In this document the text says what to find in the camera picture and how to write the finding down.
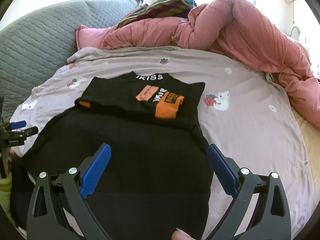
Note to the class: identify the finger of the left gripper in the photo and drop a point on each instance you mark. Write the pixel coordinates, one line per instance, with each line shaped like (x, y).
(28, 132)
(17, 125)

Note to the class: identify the right hand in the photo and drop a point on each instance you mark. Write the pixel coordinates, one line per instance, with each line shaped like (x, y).
(181, 235)

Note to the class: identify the left hand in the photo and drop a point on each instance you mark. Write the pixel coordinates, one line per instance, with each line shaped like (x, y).
(6, 160)

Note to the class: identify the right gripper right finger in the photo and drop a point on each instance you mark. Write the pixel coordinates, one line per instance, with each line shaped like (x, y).
(271, 216)

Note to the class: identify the black sweater with orange patches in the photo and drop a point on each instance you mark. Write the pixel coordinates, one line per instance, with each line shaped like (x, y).
(158, 178)

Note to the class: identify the lime green sleeve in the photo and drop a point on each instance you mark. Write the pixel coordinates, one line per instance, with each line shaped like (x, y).
(5, 191)

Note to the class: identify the grey quilted headboard cushion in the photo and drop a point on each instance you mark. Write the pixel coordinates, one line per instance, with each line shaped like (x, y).
(34, 46)

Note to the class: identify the pink puffy comforter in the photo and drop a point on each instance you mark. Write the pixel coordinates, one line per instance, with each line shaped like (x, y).
(234, 28)

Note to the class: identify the lilac strawberry print blanket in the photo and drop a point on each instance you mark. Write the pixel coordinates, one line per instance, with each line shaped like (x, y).
(251, 123)

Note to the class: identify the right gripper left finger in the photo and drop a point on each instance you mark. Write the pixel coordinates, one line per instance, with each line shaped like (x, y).
(46, 218)

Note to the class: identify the striped multicolour cloth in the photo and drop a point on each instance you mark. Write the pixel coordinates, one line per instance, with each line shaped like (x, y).
(159, 9)

